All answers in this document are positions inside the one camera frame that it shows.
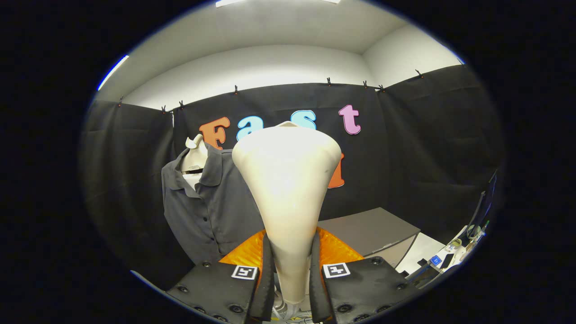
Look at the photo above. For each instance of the computer monitor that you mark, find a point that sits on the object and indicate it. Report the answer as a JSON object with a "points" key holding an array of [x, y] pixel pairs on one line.
{"points": [[483, 211]]}

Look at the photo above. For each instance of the white garment steamer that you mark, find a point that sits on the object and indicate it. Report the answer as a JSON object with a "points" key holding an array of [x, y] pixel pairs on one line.
{"points": [[286, 189]]}

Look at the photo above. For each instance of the black phone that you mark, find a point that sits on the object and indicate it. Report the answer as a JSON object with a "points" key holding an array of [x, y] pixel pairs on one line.
{"points": [[447, 261]]}

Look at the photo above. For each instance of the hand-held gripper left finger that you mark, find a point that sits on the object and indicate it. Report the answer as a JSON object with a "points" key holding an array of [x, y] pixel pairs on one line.
{"points": [[266, 288]]}

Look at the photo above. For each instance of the blue screen device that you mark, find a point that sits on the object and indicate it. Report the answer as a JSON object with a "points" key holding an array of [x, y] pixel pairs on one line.
{"points": [[435, 260]]}

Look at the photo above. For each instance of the white side table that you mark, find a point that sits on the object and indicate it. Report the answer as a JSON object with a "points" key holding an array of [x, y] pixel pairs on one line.
{"points": [[423, 252]]}

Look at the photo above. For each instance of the white desk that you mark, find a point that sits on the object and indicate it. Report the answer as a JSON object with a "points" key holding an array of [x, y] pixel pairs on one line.
{"points": [[463, 252]]}

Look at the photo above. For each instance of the white mannequin torso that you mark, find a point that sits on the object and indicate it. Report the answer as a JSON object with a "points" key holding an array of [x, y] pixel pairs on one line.
{"points": [[194, 157]]}

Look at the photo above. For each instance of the row of black clips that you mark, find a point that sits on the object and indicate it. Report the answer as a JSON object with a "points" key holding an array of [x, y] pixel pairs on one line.
{"points": [[235, 90]]}

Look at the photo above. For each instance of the grey button shirt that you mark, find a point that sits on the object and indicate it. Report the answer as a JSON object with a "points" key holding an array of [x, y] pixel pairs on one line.
{"points": [[211, 216]]}

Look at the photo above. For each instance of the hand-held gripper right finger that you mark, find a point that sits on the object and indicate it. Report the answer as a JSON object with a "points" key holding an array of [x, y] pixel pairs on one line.
{"points": [[316, 288]]}

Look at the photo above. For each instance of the grey cabinet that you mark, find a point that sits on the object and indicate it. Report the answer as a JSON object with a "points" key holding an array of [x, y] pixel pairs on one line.
{"points": [[369, 229]]}

